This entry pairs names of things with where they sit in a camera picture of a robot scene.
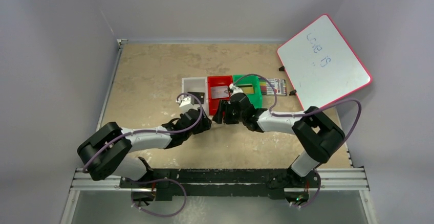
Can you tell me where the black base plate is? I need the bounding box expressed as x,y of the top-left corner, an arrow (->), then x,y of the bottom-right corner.
120,168 -> 321,203

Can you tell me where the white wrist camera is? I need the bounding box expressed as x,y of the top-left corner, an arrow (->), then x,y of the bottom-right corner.
179,96 -> 194,114
229,83 -> 243,95

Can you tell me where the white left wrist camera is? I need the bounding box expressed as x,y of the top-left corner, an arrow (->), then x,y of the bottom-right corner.
179,96 -> 194,114

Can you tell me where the white plastic bin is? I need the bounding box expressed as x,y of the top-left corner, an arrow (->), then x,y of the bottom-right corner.
181,77 -> 210,116

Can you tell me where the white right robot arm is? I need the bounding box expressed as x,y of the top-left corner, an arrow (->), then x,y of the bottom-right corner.
212,93 -> 345,187

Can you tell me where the red plastic bin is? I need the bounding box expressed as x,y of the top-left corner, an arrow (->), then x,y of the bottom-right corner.
207,75 -> 233,116

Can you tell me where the marker pen pack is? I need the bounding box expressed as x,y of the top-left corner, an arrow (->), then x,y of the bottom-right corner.
259,78 -> 287,96

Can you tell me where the black credit card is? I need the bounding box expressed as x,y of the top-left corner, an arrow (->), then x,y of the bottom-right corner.
188,92 -> 205,105

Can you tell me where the gold credit card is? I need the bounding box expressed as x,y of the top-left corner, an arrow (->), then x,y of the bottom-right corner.
239,84 -> 255,95

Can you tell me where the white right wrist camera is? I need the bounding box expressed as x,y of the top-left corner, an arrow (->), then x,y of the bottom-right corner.
229,83 -> 243,95

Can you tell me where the silver credit card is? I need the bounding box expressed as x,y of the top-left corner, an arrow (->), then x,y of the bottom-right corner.
210,85 -> 230,99

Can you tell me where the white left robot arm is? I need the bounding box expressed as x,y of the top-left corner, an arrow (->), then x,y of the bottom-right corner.
77,108 -> 212,188

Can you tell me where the aluminium frame rail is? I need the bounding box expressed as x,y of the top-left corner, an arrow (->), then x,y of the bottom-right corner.
70,168 -> 370,191

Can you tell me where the pink framed whiteboard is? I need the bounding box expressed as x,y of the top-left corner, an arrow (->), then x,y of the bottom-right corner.
277,14 -> 372,109

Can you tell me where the green plastic bin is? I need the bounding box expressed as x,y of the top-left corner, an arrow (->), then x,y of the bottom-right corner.
232,75 -> 263,108

